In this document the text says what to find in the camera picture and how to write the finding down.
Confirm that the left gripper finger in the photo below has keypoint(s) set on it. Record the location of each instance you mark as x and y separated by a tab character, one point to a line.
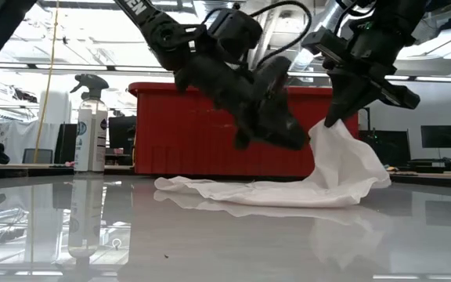
280	133
242	139

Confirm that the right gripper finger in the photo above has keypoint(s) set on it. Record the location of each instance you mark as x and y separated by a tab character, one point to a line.
338	98
356	96

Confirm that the pale pink small garment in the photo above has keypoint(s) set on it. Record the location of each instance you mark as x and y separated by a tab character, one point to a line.
339	168

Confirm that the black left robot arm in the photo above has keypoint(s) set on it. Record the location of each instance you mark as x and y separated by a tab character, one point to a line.
151	23

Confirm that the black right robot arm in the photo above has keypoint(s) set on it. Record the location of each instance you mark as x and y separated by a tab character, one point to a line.
397	19

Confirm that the red plastic laundry bin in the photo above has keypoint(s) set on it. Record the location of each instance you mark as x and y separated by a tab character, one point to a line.
178	133

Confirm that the large black monitor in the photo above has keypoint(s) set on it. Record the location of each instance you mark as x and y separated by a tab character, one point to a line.
390	147

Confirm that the small black monitor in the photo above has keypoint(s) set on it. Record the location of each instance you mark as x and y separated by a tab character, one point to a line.
441	136

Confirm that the black monitor behind bottle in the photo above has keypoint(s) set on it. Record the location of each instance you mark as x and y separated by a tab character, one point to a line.
121	133

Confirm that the clear spray bottle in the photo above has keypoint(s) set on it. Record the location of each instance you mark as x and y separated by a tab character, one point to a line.
90	133

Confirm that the long ceiling light strip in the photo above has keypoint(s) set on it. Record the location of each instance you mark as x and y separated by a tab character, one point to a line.
73	67

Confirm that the grey chair back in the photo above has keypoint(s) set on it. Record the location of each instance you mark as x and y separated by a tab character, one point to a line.
37	156

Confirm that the white draped sheet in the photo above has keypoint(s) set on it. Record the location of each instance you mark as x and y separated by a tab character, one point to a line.
18	137

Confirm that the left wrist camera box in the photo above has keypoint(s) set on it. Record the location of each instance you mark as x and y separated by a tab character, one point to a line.
235	33

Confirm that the slanted silver ventilation duct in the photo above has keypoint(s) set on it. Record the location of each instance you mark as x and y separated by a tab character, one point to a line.
327	17

